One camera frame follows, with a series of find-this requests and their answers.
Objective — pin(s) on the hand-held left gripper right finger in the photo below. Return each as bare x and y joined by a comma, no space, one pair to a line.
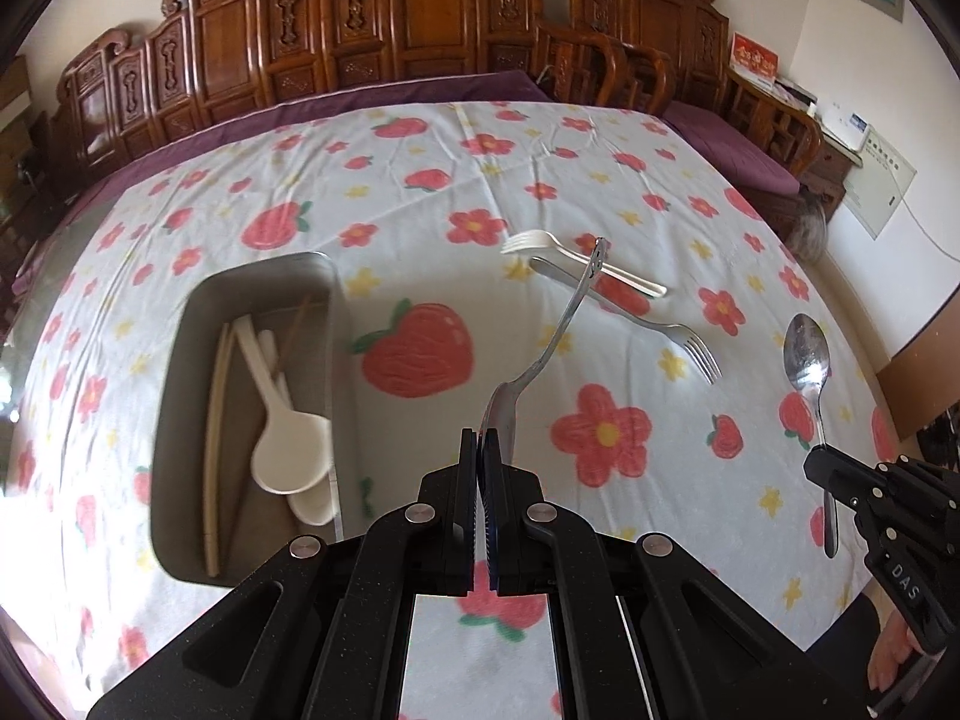
489,532

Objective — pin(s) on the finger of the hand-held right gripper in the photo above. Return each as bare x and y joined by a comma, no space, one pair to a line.
832,476
915,480

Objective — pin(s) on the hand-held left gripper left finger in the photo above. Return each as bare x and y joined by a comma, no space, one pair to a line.
469,510

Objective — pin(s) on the plain metal spoon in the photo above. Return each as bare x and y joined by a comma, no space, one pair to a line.
806,349

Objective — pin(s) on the white plastic spoon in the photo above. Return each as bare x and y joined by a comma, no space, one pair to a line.
315,506
292,457

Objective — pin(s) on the brown wooden chopstick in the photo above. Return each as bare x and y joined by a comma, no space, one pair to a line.
296,326

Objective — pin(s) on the grey rectangular tray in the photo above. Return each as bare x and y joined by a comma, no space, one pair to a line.
180,465

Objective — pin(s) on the person's right hand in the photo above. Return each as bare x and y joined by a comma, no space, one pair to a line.
892,652

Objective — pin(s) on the electric fan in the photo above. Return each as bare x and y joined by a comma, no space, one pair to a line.
810,229

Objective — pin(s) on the metal fork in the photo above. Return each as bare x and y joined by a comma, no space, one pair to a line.
547,268

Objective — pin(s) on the white plastic fork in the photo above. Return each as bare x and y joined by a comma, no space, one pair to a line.
525,242

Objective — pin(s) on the strawberry flower print tablecloth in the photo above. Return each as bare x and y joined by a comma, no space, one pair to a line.
450,202

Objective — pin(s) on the wooden side cabinet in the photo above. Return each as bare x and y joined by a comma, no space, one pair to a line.
829,165

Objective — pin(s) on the purple seat cushion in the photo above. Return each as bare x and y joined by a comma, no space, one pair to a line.
731,146

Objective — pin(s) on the white box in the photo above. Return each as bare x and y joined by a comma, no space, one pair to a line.
846,129

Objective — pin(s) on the wooden armchair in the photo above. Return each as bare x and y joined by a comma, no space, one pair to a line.
772,120

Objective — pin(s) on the red card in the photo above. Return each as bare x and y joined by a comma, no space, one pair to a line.
754,58

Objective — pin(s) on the round-backed wooden chair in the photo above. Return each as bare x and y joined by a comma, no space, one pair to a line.
600,67

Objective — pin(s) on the wide carved wooden screen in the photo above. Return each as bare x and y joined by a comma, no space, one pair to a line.
360,22

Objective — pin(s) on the tall carved wooden screen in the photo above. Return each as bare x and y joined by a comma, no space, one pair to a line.
660,7

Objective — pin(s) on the small carved wooden screen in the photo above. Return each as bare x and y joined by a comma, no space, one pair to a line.
127,105

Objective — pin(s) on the white wall panel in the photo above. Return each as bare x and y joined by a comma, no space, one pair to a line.
885,184

